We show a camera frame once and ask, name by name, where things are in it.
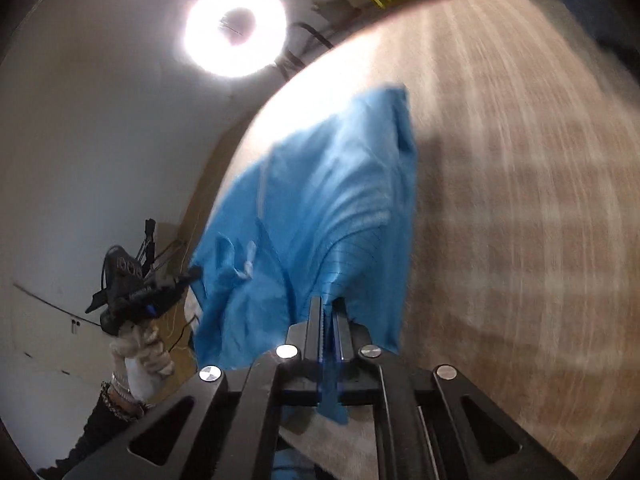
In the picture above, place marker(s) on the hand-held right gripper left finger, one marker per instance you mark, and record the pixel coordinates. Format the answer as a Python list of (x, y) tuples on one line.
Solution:
[(315, 320)]

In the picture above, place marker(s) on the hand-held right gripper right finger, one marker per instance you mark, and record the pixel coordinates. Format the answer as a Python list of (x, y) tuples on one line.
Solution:
[(344, 330)]

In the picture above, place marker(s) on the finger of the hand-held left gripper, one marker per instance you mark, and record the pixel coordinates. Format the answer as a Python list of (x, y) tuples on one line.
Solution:
[(191, 276)]

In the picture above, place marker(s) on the light blue striped coat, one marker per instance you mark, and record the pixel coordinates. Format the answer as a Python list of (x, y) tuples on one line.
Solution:
[(325, 200)]

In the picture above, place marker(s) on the person's left forearm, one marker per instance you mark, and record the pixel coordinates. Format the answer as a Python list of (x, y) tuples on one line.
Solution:
[(100, 435)]

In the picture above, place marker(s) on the person's left hand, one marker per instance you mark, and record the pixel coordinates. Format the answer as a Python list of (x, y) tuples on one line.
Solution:
[(142, 360)]

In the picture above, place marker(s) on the brown bed base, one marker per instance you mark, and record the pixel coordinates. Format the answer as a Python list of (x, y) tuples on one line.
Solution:
[(210, 185)]

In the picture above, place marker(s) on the beige plaid blanket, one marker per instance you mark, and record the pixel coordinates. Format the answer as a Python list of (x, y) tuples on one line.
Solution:
[(525, 210)]

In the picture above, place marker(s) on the black light stand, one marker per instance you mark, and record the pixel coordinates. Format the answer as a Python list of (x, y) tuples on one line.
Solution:
[(307, 35)]

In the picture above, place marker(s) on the black wall fixture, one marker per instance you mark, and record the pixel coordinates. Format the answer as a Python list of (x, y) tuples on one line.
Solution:
[(149, 240)]

